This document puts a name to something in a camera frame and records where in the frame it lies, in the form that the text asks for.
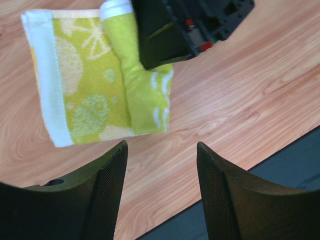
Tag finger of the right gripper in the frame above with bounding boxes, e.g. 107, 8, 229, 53
131, 0, 194, 70

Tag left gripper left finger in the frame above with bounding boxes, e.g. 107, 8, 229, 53
0, 141, 128, 240

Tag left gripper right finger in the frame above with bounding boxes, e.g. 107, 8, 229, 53
196, 142, 320, 240

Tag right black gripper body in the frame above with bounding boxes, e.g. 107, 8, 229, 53
165, 0, 255, 54

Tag yellow green patterned towel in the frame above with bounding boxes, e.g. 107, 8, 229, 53
21, 0, 174, 147

